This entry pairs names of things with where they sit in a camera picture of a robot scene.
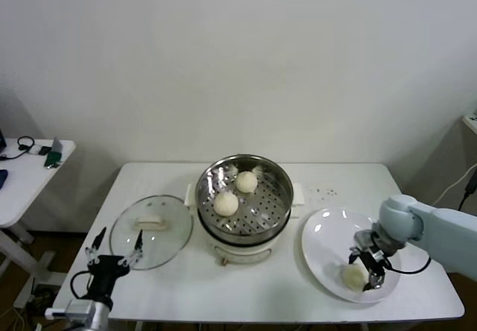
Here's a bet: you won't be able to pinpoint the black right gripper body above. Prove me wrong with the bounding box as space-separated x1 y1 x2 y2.
356 247 388 278

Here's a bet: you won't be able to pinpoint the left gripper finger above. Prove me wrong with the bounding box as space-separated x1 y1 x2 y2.
118 229 145 268
84 226 108 267

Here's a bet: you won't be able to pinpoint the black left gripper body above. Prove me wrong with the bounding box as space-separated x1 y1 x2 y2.
87 255 131 302

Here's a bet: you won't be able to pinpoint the white steamed baozi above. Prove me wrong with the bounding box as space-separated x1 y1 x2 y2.
341 265 365 291
235 171 258 194
213 191 239 217

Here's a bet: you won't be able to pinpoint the glass lid with cream handle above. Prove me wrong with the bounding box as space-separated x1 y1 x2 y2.
109 195 195 271

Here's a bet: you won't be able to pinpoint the steel steamer basket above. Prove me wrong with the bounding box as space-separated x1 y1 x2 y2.
195 154 294 236

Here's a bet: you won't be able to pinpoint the white round plate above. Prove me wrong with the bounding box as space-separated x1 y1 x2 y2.
300 207 402 304

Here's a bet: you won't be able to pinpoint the white side table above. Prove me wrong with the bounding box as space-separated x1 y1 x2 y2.
0 136 77 294

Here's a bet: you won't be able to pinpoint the green tool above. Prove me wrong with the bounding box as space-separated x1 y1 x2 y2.
44 136 64 168

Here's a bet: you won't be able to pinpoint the white electric cooker pot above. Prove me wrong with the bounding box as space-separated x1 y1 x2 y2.
185 181 307 268

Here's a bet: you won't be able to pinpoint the white cabinet edge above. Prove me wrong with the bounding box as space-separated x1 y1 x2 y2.
461 113 477 135

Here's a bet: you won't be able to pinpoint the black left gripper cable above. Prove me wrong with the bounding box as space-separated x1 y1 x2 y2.
70 271 92 300

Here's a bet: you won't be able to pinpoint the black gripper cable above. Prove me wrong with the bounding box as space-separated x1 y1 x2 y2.
385 255 432 274
70 271 92 300

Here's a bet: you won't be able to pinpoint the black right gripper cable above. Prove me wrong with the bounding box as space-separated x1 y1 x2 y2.
385 255 432 274

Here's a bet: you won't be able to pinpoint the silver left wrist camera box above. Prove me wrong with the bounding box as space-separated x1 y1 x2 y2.
44 300 98 320

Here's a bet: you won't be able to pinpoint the tangled floor cables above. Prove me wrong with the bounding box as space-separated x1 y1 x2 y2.
14 277 59 309

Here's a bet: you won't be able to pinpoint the white wall cable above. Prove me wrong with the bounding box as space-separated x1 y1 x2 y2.
434 163 477 205

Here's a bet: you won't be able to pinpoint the black wall cable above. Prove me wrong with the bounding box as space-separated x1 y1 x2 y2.
458 170 477 212

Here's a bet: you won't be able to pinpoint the black headset cable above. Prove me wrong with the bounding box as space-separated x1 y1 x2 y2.
16 136 37 152

